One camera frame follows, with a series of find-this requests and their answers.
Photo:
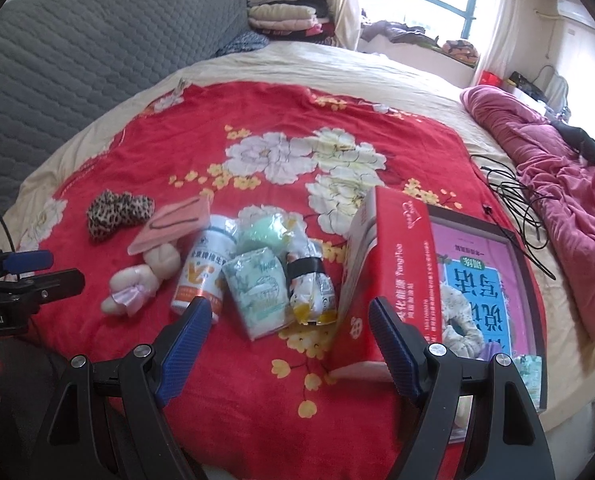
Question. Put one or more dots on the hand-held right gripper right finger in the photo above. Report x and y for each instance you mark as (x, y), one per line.
(392, 355)

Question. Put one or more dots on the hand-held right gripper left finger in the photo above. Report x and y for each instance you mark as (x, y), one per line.
(185, 355)

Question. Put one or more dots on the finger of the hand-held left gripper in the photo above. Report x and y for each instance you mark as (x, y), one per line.
(52, 282)
(24, 261)

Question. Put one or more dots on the white floral scrunchie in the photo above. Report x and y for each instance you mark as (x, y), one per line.
(470, 332)

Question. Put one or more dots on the white plush bunny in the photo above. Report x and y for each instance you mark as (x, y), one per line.
(142, 280)

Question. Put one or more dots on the leopard print scrunchie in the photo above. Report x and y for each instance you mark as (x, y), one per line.
(114, 215)

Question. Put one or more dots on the green patterned tissue packet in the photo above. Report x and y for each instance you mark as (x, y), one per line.
(530, 367)
(257, 290)

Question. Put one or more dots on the mint green sponge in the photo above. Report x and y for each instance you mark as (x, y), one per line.
(265, 230)

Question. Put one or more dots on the red cardboard box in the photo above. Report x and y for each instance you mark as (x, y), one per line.
(392, 270)

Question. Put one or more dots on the white vitamin bottle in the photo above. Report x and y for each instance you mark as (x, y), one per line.
(205, 270)

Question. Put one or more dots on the white yellow snack packet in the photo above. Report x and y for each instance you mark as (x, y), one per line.
(310, 285)

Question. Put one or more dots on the pink face mask pack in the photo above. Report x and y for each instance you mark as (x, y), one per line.
(175, 227)

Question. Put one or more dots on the grey quilted headboard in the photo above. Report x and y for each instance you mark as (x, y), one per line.
(77, 50)

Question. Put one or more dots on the pink comforter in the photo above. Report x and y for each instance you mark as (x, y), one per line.
(567, 200)

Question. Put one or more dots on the red floral blanket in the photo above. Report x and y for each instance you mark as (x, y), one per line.
(277, 120)

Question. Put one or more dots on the black garment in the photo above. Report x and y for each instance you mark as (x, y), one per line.
(582, 140)
(315, 2)

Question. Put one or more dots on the red bag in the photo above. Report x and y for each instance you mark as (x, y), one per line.
(490, 79)

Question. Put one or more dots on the black bag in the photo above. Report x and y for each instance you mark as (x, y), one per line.
(527, 85)

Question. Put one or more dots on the cream bed quilt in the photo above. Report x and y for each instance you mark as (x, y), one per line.
(327, 60)

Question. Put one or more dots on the dark blue patterned cloth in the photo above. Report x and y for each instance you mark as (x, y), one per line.
(242, 42)

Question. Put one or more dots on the colourful patterned cloth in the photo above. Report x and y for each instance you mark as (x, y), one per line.
(460, 50)

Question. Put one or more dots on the white garment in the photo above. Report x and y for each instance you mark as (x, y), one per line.
(555, 87)

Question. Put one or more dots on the dark clothes pile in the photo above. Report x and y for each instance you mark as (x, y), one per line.
(387, 30)

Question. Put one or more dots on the stack of folded clothes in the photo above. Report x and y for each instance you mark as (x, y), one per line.
(282, 17)

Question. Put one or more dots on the white curtain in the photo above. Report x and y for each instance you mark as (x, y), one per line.
(345, 0)
(497, 20)

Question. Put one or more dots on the white air conditioner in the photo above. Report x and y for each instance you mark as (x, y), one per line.
(577, 12)

